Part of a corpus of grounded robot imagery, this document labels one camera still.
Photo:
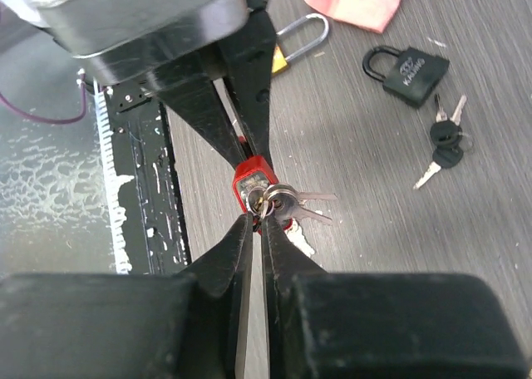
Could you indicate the pink cloth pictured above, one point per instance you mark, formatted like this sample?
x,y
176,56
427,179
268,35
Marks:
x,y
369,15

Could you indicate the black-headed key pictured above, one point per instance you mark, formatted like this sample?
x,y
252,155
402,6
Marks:
x,y
446,132

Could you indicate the black padlock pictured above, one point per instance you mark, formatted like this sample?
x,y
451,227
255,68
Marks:
x,y
414,76

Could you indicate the slotted cable duct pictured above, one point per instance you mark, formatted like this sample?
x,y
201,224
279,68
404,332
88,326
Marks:
x,y
113,182

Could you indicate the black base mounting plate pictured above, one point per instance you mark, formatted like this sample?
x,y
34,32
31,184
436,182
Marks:
x,y
155,231

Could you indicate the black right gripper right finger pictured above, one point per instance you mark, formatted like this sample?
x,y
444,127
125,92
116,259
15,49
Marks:
x,y
380,325

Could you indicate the red cable seal lock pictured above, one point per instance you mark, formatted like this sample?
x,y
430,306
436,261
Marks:
x,y
252,179

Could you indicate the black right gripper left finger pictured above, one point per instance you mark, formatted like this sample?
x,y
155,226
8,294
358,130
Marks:
x,y
192,324

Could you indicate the silver red lock keys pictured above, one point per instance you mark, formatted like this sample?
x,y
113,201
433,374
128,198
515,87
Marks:
x,y
284,202

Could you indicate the silver brass lock keys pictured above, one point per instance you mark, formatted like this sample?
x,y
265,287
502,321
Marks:
x,y
297,238

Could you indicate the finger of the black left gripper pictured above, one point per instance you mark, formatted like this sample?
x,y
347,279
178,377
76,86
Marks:
x,y
193,97
248,56

